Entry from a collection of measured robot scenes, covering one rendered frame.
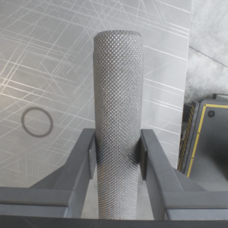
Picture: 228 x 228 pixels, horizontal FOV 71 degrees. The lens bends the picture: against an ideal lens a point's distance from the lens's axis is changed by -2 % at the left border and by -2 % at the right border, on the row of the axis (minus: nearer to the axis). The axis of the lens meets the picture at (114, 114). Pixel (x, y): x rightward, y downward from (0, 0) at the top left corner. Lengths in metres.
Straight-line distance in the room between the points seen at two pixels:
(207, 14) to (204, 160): 0.91
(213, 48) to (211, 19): 0.18
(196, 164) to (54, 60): 0.98
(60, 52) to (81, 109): 0.11
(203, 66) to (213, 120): 0.43
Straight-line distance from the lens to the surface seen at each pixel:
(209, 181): 1.23
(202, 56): 1.29
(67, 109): 0.33
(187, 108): 1.17
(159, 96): 0.31
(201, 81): 1.31
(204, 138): 1.05
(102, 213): 0.18
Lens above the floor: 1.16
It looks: 73 degrees down
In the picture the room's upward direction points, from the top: 175 degrees counter-clockwise
